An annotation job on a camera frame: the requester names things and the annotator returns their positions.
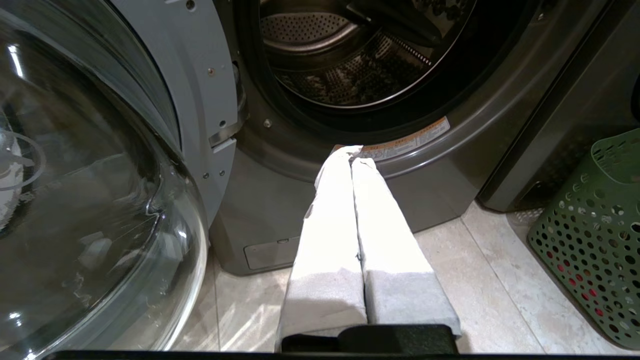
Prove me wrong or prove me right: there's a grey front-load washing machine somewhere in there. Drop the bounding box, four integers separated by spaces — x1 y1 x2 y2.
209 0 612 276

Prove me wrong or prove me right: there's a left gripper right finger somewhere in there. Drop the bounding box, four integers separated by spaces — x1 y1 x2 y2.
351 157 462 337

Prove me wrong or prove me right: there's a red laundry in basket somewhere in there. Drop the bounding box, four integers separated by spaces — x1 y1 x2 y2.
546 250 606 319

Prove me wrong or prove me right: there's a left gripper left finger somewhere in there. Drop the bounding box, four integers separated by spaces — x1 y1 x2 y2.
275 145 368 352

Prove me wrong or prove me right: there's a dark laundry in drum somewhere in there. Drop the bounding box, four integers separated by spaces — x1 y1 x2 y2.
280 50 426 106

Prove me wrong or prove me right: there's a glass washing machine door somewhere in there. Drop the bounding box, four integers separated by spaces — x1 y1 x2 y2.
0 0 239 360

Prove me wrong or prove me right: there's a green perforated laundry basket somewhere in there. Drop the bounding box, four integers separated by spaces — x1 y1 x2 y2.
527 128 640 350

